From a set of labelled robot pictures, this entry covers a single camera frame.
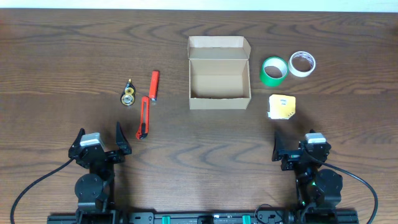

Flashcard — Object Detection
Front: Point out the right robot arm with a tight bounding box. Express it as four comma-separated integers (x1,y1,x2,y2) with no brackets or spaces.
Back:
272,130,343,223

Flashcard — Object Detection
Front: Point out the open cardboard box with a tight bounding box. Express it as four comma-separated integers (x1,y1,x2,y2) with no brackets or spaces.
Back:
187,36,251,110

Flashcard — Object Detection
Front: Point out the right black cable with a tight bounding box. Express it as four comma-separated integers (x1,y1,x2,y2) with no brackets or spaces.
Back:
303,147,379,224

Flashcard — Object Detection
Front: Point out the left black cable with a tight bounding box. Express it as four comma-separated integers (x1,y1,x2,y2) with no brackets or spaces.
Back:
9,157,76,224

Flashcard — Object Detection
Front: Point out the black cable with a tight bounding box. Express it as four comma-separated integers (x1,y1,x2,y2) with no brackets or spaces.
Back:
9,157,76,224
303,147,379,224

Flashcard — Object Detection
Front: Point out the black gold correction tape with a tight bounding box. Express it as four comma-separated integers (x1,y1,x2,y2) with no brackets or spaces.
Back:
120,79,136,106

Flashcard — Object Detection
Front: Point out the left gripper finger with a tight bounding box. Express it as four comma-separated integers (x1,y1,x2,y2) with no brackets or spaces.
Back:
72,128,85,149
116,121,132,155

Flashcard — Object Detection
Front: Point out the green tape roll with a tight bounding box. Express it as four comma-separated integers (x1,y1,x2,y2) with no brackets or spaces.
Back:
259,57,289,87

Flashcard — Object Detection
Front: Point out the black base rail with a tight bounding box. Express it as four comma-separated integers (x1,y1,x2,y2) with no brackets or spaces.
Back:
47,209,359,224

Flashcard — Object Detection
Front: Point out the orange utility knife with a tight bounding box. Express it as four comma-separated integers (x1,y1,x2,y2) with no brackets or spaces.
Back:
136,96,150,139

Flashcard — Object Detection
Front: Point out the white tape roll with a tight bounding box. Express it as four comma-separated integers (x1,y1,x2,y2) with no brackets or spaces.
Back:
288,51,316,78

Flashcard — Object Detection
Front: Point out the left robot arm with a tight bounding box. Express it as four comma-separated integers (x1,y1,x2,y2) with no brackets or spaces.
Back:
68,122,132,223

